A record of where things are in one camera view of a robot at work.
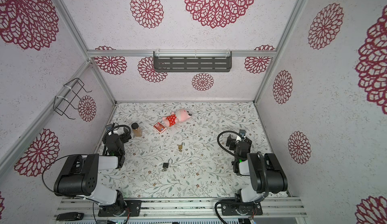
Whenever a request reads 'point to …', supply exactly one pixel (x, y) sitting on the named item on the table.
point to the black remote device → (75, 216)
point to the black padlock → (166, 165)
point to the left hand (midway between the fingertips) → (117, 133)
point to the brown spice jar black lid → (137, 131)
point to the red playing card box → (159, 127)
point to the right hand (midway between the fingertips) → (239, 134)
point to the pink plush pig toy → (181, 115)
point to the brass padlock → (180, 147)
